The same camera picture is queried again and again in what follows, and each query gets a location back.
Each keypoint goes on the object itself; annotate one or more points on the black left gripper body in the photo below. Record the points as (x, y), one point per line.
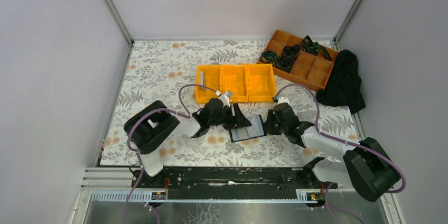
(233, 118)

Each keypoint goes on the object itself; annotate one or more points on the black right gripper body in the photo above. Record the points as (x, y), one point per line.
(270, 124)

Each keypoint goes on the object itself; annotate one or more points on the black leather card holder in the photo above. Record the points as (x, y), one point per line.
(256, 130)

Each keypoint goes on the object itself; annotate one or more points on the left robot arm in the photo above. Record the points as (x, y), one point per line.
(149, 128)

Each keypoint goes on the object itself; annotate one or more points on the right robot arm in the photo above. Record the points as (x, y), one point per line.
(361, 165)

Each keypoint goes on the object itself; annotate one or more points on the grey card in bin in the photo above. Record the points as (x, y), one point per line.
(202, 80)

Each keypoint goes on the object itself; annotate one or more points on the floral patterned table mat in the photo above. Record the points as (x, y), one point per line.
(165, 70)

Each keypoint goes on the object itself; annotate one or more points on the yellow plastic divided bin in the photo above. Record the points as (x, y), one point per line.
(248, 82)

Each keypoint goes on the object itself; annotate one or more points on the dark floral rolled tie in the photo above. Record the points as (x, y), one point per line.
(285, 63)

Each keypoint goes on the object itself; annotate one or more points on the wooden compartment organizer tray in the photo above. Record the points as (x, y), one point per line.
(309, 70)

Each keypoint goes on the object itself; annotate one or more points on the blue yellow rolled tie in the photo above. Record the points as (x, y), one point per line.
(268, 57)

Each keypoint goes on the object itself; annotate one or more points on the black cloth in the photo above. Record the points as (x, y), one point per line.
(343, 87)

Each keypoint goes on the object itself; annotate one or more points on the black rolled tie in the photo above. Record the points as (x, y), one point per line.
(291, 51)

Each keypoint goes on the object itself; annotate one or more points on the dark green rolled tie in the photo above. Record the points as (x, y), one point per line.
(314, 48)

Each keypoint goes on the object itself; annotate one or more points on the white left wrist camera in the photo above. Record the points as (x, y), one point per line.
(224, 97)

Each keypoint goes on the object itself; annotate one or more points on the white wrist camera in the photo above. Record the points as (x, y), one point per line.
(281, 100)
(224, 97)

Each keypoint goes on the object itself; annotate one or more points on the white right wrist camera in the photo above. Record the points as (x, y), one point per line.
(281, 100)

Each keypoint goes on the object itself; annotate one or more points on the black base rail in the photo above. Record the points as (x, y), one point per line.
(237, 183)

